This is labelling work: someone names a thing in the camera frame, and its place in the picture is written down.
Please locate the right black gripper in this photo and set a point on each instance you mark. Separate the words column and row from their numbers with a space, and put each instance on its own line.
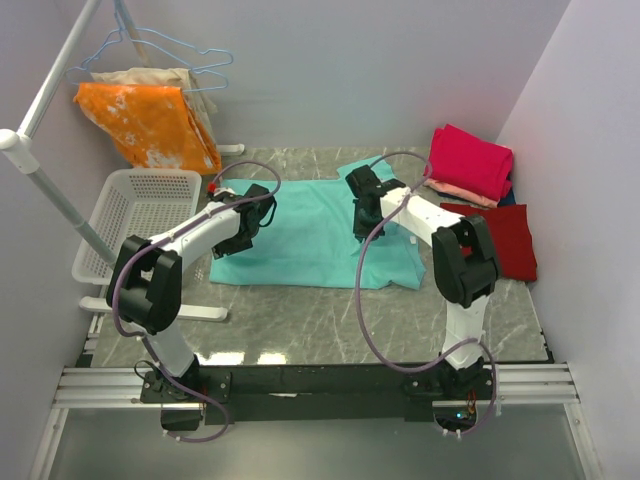
column 361, row 232

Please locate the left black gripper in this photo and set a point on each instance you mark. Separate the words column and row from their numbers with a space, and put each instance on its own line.
column 225, row 248

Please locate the teal t shirt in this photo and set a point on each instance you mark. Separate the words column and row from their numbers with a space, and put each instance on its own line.
column 310, row 243

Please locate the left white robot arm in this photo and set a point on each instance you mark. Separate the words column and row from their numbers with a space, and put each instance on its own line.
column 145, row 292

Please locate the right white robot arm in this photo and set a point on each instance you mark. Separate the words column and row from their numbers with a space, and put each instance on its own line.
column 465, row 262

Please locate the salmon folded t shirt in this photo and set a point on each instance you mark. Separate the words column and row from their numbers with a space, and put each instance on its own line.
column 451, row 190

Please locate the pink folded t shirt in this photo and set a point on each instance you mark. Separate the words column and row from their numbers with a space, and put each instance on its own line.
column 462, row 160

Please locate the beige hanging cloth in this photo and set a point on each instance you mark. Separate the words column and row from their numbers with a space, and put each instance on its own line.
column 198, row 101

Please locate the white plastic laundry basket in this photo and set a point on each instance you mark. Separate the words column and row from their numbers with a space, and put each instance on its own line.
column 144, row 202

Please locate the orange patterned cloth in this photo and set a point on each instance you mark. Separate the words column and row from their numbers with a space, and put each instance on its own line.
column 152, row 126

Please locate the dark red folded t shirt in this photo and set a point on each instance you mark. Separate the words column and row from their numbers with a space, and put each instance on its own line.
column 512, row 238

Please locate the blue folded t shirt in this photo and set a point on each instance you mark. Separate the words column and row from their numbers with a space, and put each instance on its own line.
column 508, row 198

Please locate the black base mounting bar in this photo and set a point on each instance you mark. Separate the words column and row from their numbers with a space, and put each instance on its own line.
column 313, row 392

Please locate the blue wire hanger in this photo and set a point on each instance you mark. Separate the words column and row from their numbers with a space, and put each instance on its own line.
column 149, row 43
column 207, row 81

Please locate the aluminium rail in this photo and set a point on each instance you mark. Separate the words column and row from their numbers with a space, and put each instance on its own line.
column 112, row 388

